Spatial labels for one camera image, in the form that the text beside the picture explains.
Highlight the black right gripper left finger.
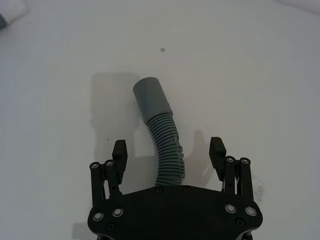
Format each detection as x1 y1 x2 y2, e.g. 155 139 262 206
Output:
89 139 130 205

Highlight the grey corrugated hose with cuff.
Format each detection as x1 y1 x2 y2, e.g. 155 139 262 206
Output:
132 77 187 188

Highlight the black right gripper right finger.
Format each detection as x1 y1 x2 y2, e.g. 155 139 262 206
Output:
208 136 256 202

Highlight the white plastic object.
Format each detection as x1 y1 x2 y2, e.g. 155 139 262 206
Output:
0 0 31 25

